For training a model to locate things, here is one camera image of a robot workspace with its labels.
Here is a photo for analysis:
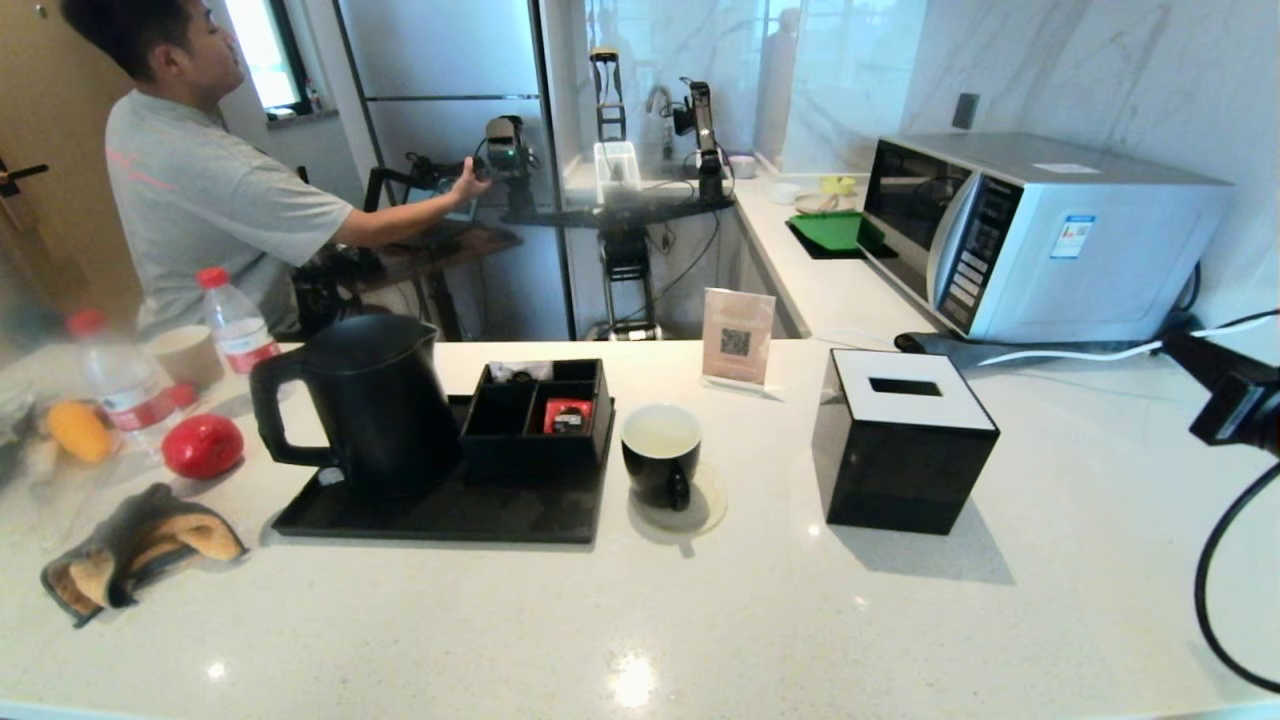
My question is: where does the black electric kettle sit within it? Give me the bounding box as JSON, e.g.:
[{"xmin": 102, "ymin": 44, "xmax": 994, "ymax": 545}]
[{"xmin": 250, "ymin": 313, "xmax": 463, "ymax": 501}]

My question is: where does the silver microwave oven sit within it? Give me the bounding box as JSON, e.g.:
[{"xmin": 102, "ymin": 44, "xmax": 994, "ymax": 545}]
[{"xmin": 858, "ymin": 132, "xmax": 1233, "ymax": 344}]

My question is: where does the black tissue box white lid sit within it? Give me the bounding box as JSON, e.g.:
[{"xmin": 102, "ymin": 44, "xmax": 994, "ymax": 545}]
[{"xmin": 811, "ymin": 348, "xmax": 1002, "ymax": 536}]

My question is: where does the green cutting board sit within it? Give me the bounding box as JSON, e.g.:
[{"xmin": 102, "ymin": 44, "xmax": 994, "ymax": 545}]
[{"xmin": 786, "ymin": 211, "xmax": 886, "ymax": 261}]

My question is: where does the QR code sign stand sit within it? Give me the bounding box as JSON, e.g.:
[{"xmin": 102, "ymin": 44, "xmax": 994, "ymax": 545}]
[{"xmin": 700, "ymin": 287, "xmax": 777, "ymax": 393}]

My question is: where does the translucent round coaster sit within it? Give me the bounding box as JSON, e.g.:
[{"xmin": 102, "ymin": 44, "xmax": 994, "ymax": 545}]
[{"xmin": 628, "ymin": 466, "xmax": 729, "ymax": 534}]

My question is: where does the black mug white inside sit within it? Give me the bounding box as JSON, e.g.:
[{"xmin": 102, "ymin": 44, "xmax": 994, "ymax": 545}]
[{"xmin": 621, "ymin": 403, "xmax": 704, "ymax": 512}]

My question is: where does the black rig stand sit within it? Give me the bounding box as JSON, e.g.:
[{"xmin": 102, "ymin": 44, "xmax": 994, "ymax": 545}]
[{"xmin": 500, "ymin": 190, "xmax": 741, "ymax": 343}]

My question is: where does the chrome faucet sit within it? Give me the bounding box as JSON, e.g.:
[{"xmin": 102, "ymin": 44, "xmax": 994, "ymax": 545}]
[{"xmin": 645, "ymin": 85, "xmax": 673, "ymax": 161}]

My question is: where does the red packet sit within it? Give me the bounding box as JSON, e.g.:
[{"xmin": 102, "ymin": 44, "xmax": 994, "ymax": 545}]
[{"xmin": 543, "ymin": 398, "xmax": 593, "ymax": 435}]

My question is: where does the black compartment organizer box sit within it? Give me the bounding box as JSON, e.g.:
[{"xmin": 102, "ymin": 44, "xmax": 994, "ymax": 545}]
[{"xmin": 460, "ymin": 357, "xmax": 614, "ymax": 481}]

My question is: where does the brown wooden desk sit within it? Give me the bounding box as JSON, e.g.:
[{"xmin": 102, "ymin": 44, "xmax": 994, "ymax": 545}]
[{"xmin": 345, "ymin": 222, "xmax": 523, "ymax": 341}]

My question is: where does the black rectangular serving tray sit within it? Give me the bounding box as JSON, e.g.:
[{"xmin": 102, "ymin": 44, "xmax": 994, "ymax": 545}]
[{"xmin": 270, "ymin": 393, "xmax": 616, "ymax": 546}]

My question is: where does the silver refrigerator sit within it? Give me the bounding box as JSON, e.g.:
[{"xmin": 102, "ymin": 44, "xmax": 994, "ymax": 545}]
[{"xmin": 330, "ymin": 0, "xmax": 573, "ymax": 341}]

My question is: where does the water bottle red cap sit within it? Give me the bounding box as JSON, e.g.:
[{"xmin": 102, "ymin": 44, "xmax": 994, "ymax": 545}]
[
  {"xmin": 65, "ymin": 309, "xmax": 181, "ymax": 451},
  {"xmin": 196, "ymin": 266, "xmax": 282, "ymax": 374}
]

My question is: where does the red apple toy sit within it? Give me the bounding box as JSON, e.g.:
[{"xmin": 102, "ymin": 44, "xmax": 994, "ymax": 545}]
[{"xmin": 161, "ymin": 413, "xmax": 246, "ymax": 479}]

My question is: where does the paper cup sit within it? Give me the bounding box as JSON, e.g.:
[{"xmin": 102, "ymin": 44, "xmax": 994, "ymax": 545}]
[{"xmin": 146, "ymin": 326, "xmax": 227, "ymax": 391}]

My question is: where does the person in grey shirt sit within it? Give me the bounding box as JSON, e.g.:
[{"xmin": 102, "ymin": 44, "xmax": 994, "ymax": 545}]
[{"xmin": 60, "ymin": 0, "xmax": 494, "ymax": 337}]

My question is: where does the brown black oven mitt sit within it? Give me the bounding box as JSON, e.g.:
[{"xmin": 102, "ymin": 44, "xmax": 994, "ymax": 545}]
[{"xmin": 40, "ymin": 484, "xmax": 247, "ymax": 629}]

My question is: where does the orange fruit toy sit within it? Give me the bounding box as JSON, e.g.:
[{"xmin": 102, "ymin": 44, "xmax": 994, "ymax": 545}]
[{"xmin": 44, "ymin": 400, "xmax": 114, "ymax": 464}]

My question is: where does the thick white cable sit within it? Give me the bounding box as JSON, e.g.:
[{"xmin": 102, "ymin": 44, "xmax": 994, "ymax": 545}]
[{"xmin": 976, "ymin": 313, "xmax": 1280, "ymax": 367}]

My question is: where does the thin black right gripper cable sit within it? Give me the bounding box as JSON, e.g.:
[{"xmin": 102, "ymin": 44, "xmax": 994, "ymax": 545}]
[{"xmin": 1194, "ymin": 458, "xmax": 1280, "ymax": 694}]

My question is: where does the thin white cable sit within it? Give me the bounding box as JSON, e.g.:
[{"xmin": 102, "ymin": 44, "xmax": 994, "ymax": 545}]
[{"xmin": 815, "ymin": 328, "xmax": 906, "ymax": 351}]

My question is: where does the white wire rack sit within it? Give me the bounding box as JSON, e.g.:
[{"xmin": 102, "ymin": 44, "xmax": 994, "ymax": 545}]
[{"xmin": 593, "ymin": 140, "xmax": 642, "ymax": 206}]

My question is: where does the black upright frame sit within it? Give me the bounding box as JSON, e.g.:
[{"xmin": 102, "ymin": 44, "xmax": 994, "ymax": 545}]
[{"xmin": 588, "ymin": 45, "xmax": 629, "ymax": 143}]

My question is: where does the window with black frame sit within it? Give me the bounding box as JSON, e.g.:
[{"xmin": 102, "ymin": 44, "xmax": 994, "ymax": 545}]
[{"xmin": 222, "ymin": 0, "xmax": 311, "ymax": 119}]

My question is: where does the black door handle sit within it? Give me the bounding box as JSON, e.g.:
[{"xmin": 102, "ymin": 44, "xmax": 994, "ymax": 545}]
[{"xmin": 0, "ymin": 160, "xmax": 49, "ymax": 198}]

